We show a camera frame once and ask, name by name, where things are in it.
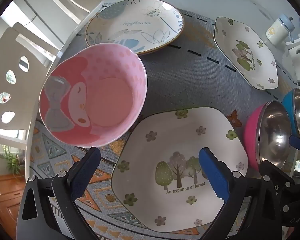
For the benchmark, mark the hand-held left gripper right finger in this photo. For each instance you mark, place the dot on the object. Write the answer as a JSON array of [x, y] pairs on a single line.
[[212, 172]]

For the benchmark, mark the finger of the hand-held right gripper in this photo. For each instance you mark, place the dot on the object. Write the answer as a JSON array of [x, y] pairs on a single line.
[[298, 142], [277, 175]]

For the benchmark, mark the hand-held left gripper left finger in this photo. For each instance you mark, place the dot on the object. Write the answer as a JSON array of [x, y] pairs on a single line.
[[82, 177]]

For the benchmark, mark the blue steel bowl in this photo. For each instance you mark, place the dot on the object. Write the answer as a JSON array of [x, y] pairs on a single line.
[[288, 105]]

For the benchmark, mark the pink steel bowl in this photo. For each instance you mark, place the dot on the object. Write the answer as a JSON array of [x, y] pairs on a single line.
[[251, 135]]

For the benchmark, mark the large forest print plate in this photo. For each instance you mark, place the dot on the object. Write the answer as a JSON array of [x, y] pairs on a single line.
[[165, 140]]

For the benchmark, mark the pink cartoon bowl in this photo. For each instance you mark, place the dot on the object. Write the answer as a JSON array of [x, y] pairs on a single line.
[[110, 97]]

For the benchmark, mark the small forest print plate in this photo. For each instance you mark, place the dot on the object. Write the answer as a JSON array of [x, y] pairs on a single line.
[[240, 35]]

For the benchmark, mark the round flower print plate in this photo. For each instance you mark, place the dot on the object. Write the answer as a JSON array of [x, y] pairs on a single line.
[[130, 25]]

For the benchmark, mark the green potted plant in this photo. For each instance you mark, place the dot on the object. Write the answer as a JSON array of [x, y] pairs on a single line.
[[12, 162]]

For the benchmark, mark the wooden cabinet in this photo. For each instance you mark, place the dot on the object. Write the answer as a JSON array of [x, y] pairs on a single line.
[[5, 197]]

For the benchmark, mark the white chair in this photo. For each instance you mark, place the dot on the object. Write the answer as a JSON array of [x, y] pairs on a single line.
[[5, 55], [65, 0], [293, 60]]

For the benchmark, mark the patterned blue table mat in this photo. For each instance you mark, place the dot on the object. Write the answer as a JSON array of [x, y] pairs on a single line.
[[185, 80]]

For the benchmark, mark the white jar with blue lid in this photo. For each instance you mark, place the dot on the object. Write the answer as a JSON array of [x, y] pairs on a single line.
[[275, 31]]

